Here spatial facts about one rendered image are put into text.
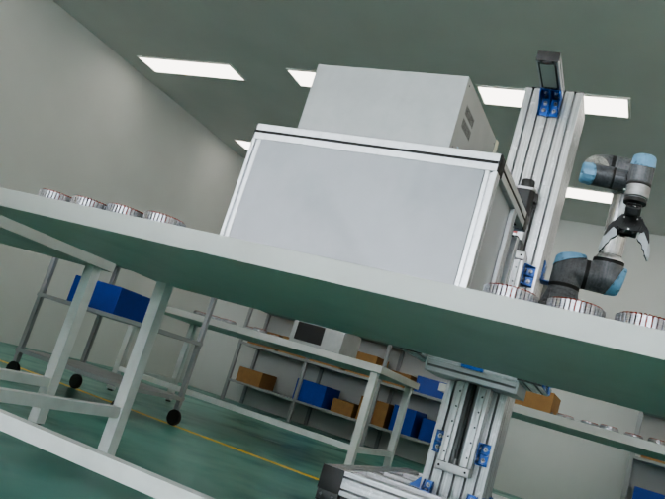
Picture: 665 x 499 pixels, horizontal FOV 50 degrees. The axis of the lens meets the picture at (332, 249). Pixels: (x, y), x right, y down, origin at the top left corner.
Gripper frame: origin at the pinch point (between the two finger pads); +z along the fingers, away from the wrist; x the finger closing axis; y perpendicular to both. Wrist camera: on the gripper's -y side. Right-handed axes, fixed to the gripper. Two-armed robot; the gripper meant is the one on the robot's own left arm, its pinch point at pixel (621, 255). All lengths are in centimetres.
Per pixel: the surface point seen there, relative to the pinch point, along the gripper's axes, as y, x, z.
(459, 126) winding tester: -73, 41, -4
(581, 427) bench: 220, 9, 43
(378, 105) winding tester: -75, 62, -6
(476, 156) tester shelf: -79, 33, 5
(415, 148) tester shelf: -78, 48, 5
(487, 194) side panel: -79, 28, 14
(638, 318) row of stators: -94, -8, 38
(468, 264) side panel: -79, 28, 31
